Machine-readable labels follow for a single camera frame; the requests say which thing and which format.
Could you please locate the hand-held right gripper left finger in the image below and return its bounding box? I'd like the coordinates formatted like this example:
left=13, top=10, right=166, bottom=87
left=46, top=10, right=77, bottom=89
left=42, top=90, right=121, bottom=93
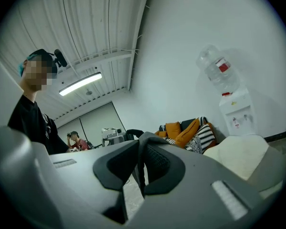
left=0, top=125, right=140, bottom=229

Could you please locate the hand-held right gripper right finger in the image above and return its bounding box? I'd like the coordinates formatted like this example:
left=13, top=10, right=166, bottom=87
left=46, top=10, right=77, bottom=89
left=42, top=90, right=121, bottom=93
left=131, top=143, right=266, bottom=229

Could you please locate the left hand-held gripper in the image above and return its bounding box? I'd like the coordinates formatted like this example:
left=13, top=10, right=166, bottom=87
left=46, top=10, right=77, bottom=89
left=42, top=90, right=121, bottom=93
left=101, top=127, right=126, bottom=148

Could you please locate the white sofa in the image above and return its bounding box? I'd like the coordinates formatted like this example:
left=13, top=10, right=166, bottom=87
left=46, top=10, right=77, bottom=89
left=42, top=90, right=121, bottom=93
left=202, top=134, right=286, bottom=195

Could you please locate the patterned grey cushion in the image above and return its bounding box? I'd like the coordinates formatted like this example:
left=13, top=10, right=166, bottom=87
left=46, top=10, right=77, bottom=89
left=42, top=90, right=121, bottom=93
left=184, top=136, right=203, bottom=155

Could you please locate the large orange cushion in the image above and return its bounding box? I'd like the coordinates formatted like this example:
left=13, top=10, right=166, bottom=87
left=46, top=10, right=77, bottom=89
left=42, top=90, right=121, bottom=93
left=175, top=118, right=201, bottom=149

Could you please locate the striped black white cushion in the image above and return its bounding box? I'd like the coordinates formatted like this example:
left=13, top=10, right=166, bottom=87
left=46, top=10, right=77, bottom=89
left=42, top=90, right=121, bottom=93
left=196, top=124, right=216, bottom=153

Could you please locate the long ceiling light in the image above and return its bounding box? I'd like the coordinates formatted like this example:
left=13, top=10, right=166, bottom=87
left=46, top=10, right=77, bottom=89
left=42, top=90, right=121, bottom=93
left=59, top=72, right=102, bottom=97

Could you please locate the small orange cushion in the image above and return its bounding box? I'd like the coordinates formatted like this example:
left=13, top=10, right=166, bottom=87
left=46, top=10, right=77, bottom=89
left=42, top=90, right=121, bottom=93
left=165, top=121, right=182, bottom=138

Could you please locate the dark navy cushion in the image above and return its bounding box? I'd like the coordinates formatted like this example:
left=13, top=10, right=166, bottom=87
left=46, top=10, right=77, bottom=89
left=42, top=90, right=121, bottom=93
left=180, top=119, right=196, bottom=131

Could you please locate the person in black shirt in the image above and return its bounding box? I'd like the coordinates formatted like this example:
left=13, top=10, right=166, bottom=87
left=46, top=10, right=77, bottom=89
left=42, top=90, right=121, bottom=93
left=7, top=94, right=70, bottom=156

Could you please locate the white water dispenser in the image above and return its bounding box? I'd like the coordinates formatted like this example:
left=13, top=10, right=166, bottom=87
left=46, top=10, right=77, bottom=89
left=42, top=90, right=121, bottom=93
left=218, top=88, right=258, bottom=136

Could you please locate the person's head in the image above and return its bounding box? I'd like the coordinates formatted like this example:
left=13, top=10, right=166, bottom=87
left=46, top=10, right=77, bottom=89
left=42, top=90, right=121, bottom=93
left=18, top=48, right=60, bottom=93

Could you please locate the teal head covering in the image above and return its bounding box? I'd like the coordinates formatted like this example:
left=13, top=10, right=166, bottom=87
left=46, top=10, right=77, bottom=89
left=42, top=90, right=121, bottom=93
left=18, top=53, right=37, bottom=77

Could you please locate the clear water bottle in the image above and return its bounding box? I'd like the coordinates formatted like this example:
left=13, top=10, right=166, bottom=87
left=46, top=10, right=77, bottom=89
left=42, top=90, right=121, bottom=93
left=196, top=44, right=240, bottom=95

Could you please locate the black head-worn camera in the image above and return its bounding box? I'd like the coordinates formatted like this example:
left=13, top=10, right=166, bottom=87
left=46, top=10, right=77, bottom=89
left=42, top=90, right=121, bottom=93
left=52, top=48, right=68, bottom=68

